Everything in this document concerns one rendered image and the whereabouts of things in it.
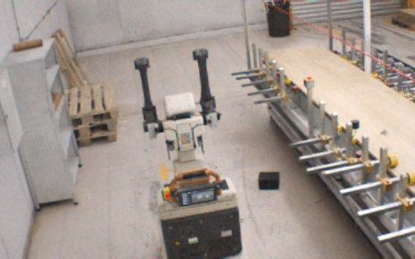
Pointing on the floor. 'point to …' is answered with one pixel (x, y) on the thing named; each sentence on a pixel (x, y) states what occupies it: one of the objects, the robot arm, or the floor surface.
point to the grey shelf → (43, 123)
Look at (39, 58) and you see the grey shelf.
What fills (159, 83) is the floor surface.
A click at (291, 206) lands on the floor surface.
